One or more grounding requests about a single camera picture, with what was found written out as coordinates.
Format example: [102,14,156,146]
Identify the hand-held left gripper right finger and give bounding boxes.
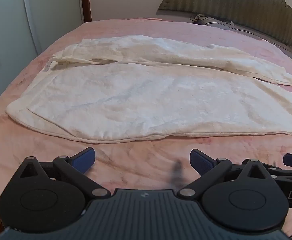
[177,149,277,202]

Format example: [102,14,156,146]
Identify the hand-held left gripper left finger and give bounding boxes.
[18,147,111,202]

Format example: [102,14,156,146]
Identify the cream white pants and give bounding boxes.
[5,35,292,144]

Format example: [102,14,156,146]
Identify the pink blanket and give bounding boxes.
[0,17,292,238]

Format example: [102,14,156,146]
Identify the grey pillow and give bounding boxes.
[203,17,292,53]

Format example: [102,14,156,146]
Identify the white wardrobe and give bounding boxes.
[0,0,85,113]

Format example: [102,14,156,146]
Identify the olive padded headboard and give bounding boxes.
[156,0,292,52]

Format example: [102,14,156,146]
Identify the brown wooden door frame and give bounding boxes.
[79,0,93,22]

